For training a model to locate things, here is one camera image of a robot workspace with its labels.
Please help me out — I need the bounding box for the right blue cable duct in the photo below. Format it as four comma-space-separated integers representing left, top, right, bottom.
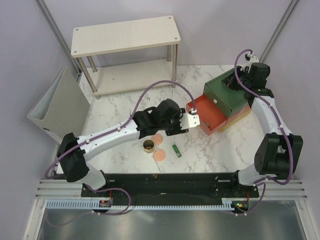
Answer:
221, 197, 259, 209

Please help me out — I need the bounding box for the aluminium frame rail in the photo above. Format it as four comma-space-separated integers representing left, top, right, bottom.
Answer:
35, 179, 308, 201

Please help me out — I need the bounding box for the white wooden two-tier shelf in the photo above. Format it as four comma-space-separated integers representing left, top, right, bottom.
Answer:
71, 15, 181, 99

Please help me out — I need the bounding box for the blue cable duct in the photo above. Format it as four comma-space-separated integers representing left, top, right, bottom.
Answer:
221, 197, 259, 209
46, 199, 113, 210

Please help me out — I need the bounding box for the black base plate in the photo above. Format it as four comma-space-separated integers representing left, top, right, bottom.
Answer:
81, 172, 259, 207

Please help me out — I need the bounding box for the gold black round jar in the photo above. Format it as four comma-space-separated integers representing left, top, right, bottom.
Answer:
142, 139, 155, 153

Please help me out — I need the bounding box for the coral drawer box housing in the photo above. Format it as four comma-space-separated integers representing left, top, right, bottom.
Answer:
224, 104, 252, 128

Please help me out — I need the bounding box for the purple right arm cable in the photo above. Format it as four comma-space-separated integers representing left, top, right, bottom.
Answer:
233, 49, 293, 217

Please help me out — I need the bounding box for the green drawer box housing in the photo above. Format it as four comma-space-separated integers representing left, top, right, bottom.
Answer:
205, 68, 248, 118

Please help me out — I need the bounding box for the grey file holder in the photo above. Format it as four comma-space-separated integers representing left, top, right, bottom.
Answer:
27, 66, 90, 144

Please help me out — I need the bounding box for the green drawer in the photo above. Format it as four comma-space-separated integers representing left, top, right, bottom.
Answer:
203, 81, 232, 118

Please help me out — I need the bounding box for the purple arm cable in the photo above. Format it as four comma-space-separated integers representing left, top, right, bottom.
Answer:
44, 79, 197, 227
233, 49, 293, 217

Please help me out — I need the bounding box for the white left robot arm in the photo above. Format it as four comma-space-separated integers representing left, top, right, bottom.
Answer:
57, 99, 188, 197

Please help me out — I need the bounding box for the yellow drawer box housing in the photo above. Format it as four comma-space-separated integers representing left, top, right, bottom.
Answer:
220, 109, 251, 132

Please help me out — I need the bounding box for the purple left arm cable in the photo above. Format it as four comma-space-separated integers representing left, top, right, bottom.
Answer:
44, 79, 197, 227

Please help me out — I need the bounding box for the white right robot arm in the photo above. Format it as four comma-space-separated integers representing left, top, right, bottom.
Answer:
222, 62, 303, 197

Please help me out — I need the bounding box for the coral drawer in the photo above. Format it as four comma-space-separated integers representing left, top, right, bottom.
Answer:
195, 94, 227, 136

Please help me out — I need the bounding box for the left blue cable duct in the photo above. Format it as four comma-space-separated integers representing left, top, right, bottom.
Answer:
46, 199, 113, 210

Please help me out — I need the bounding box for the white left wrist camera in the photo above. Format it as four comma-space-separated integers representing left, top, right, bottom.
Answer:
179, 108, 200, 130

